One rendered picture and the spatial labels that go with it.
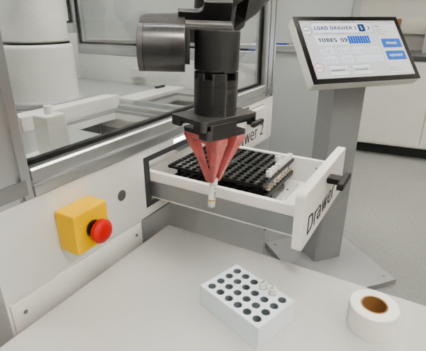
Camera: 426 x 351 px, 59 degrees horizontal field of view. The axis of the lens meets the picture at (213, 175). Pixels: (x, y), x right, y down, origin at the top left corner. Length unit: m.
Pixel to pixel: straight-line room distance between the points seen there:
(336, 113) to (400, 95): 2.05
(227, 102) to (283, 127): 2.11
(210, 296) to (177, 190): 0.25
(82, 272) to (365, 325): 0.48
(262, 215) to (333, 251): 1.41
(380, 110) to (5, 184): 3.46
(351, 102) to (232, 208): 1.16
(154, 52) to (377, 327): 0.48
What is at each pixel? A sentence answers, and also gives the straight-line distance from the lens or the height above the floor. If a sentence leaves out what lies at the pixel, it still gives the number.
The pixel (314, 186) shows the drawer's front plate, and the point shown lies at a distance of 0.66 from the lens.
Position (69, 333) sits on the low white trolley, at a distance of 0.64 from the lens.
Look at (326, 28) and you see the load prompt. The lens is 1.70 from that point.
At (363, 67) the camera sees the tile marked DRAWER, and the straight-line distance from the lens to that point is 1.68.
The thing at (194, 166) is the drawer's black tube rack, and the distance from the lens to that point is 0.80.
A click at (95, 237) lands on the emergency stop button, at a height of 0.88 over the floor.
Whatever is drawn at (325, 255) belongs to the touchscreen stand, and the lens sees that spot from 2.06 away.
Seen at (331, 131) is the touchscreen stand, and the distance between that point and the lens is 1.75.
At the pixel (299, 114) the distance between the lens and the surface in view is 2.54.
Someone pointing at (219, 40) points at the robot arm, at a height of 1.17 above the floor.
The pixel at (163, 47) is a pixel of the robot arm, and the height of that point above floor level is 1.16.
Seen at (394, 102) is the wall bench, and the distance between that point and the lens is 3.76.
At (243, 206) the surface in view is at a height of 0.87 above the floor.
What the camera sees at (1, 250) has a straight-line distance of 0.62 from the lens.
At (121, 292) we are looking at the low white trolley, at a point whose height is 0.76.
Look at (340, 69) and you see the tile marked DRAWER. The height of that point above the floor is 1.00.
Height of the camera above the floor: 1.19
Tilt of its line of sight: 23 degrees down
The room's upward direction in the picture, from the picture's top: straight up
